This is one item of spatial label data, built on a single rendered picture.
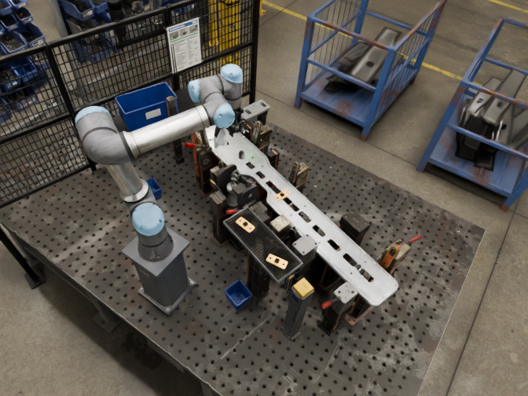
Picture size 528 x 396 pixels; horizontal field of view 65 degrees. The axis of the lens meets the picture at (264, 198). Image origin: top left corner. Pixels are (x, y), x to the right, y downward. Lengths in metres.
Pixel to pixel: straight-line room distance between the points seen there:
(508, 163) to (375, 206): 1.83
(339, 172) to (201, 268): 1.09
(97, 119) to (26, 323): 1.95
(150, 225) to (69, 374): 1.48
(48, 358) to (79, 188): 1.05
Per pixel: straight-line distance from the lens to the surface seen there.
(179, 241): 1.84
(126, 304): 2.19
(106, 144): 1.36
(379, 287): 1.93
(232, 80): 1.50
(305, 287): 1.67
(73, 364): 2.93
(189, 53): 2.63
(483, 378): 3.13
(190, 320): 2.11
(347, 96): 4.24
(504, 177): 4.02
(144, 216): 1.66
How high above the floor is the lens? 2.64
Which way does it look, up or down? 51 degrees down
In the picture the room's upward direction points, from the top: 5 degrees clockwise
